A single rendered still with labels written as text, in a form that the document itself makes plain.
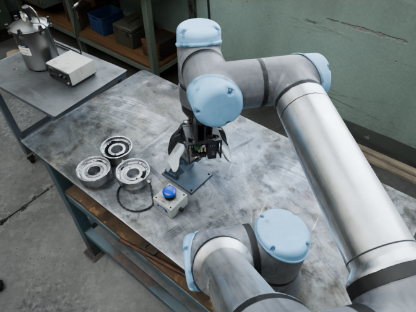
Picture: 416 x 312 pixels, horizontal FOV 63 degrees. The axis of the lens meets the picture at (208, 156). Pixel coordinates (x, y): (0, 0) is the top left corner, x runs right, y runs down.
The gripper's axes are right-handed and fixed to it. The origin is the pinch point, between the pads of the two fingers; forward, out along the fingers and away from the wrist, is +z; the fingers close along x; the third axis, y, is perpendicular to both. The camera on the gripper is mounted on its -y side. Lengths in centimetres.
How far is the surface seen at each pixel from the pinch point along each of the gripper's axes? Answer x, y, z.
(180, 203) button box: -4.7, -3.2, 18.3
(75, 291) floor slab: -56, -26, 102
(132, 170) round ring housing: -17.2, -20.4, 19.9
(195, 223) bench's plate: -1.6, 1.9, 22.0
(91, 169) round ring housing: -29.9, -24.0, 20.3
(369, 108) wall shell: 132, -91, 73
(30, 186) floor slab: -85, -98, 102
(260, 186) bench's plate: 20.9, -6.6, 21.6
